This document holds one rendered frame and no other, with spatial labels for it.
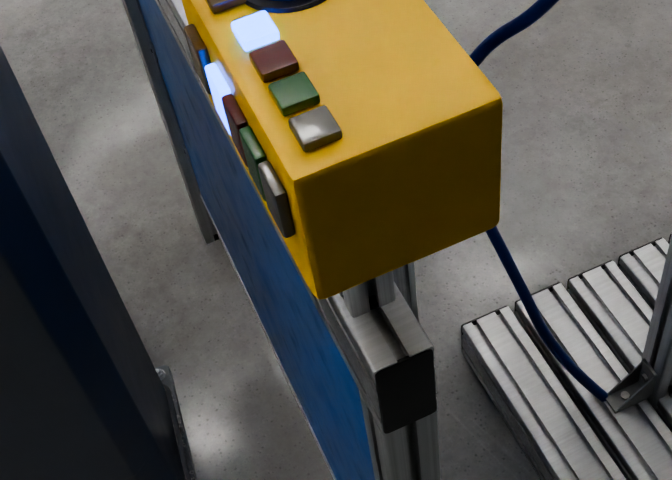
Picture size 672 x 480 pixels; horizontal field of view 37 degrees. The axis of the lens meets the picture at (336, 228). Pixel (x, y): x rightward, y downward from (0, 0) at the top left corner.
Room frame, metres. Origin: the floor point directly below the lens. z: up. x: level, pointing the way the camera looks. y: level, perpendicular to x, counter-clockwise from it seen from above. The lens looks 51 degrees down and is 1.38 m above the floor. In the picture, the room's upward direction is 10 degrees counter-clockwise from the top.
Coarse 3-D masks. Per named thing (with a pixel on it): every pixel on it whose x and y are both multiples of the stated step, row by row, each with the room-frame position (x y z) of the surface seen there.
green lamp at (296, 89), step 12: (300, 72) 0.33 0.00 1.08; (276, 84) 0.33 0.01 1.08; (288, 84) 0.33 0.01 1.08; (300, 84) 0.33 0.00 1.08; (312, 84) 0.33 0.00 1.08; (276, 96) 0.32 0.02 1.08; (288, 96) 0.32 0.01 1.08; (300, 96) 0.32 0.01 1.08; (312, 96) 0.32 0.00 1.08; (288, 108) 0.31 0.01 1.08; (300, 108) 0.32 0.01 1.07
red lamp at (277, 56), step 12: (264, 48) 0.35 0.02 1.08; (276, 48) 0.35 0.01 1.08; (288, 48) 0.35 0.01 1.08; (252, 60) 0.35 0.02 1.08; (264, 60) 0.35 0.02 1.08; (276, 60) 0.34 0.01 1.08; (288, 60) 0.34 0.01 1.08; (264, 72) 0.34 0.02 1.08; (276, 72) 0.34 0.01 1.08; (288, 72) 0.34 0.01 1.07
